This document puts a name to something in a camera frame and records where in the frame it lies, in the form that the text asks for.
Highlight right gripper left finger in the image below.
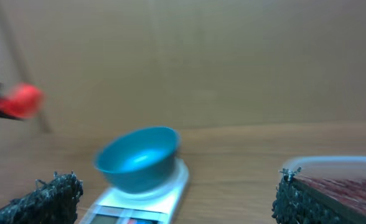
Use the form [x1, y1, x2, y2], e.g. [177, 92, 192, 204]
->
[0, 172, 83, 224]

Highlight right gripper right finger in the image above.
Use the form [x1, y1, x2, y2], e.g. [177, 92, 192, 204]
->
[271, 167, 366, 224]

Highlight orange measuring scoop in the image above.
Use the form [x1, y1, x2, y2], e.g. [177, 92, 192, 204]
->
[2, 83, 44, 120]

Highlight blue bowl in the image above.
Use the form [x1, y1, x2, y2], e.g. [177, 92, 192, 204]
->
[94, 126, 180, 194]

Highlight white digital kitchen scale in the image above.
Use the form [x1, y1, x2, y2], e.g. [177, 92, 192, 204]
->
[80, 159, 190, 224]

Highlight clear plastic container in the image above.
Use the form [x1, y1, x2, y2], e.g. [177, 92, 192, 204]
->
[281, 155, 366, 224]

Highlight red beans in container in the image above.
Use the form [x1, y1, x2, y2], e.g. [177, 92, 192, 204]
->
[298, 175, 366, 216]

